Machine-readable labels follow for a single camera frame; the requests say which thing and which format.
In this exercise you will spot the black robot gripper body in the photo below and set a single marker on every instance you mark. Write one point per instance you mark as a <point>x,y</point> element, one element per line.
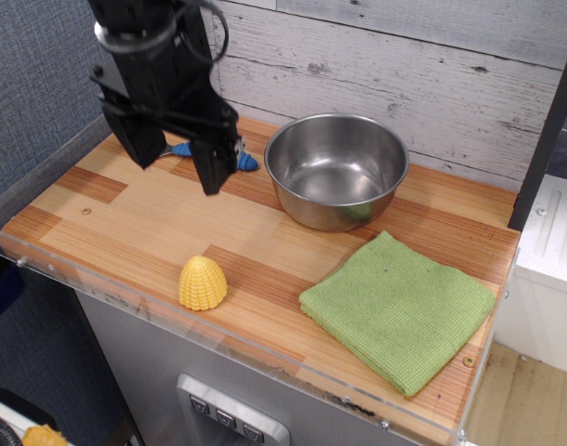
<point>160,69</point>

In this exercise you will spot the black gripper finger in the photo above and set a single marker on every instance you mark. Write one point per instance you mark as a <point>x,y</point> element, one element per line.
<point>214,162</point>
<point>142,140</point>

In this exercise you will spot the yellow toy corn piece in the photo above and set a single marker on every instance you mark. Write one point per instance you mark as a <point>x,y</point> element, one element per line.
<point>202,284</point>

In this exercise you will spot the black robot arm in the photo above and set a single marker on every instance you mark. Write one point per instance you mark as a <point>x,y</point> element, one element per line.
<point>159,81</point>

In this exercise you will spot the stainless steel bowl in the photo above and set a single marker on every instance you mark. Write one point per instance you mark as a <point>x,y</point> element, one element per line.
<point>336,172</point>

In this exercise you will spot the silver toy fridge cabinet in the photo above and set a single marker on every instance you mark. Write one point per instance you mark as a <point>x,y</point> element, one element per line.
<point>279,362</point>

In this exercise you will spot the folded green cloth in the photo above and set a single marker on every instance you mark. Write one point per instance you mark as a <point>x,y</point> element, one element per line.
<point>398,311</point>

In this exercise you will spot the clear acrylic table guard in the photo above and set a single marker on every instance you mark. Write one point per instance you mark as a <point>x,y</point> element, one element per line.
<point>145,226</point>

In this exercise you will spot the silver dispenser button panel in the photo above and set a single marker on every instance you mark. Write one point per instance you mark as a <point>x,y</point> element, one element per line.
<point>216,418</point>

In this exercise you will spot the yellow black object bottom left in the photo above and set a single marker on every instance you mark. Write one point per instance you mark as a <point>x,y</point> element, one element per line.
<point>34,436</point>

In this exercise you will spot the white aluminium side block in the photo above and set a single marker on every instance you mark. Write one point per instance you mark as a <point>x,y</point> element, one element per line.
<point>532,318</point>

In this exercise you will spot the blue handled metal spoon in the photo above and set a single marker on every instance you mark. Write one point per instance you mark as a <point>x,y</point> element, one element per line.
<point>245,161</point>

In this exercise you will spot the black right upright post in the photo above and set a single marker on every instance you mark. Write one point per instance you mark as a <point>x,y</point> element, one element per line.
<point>540,161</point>

